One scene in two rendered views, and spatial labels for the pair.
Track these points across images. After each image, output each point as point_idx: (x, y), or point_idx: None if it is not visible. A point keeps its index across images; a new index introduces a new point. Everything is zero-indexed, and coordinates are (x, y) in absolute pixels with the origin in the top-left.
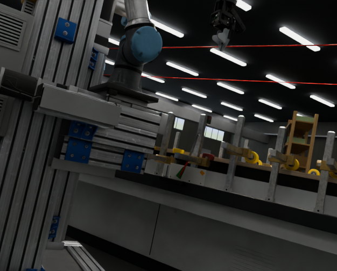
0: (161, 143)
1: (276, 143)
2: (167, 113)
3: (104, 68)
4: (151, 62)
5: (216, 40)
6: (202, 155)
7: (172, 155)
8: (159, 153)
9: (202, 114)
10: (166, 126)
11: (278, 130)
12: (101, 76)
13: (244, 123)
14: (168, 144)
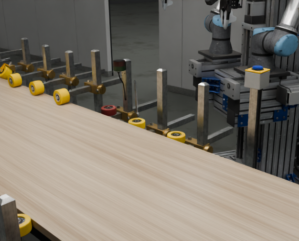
0: (166, 113)
1: (74, 67)
2: (166, 71)
3: (252, 34)
4: (208, 5)
5: (168, 4)
6: (116, 110)
7: (151, 122)
8: (166, 126)
9: (129, 59)
10: (188, 67)
11: (73, 55)
12: (241, 45)
13: (91, 57)
14: (157, 113)
